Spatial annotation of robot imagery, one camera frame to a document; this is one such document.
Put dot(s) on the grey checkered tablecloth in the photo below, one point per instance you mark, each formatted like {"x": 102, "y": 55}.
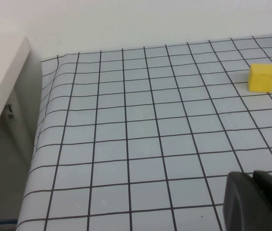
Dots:
{"x": 126, "y": 132}

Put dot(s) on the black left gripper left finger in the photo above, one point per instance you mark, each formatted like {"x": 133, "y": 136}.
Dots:
{"x": 244, "y": 207}

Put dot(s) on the white cabinet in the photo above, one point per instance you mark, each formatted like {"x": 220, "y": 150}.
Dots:
{"x": 3, "y": 72}

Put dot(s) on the yellow cube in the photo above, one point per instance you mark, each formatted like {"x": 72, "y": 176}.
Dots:
{"x": 261, "y": 78}

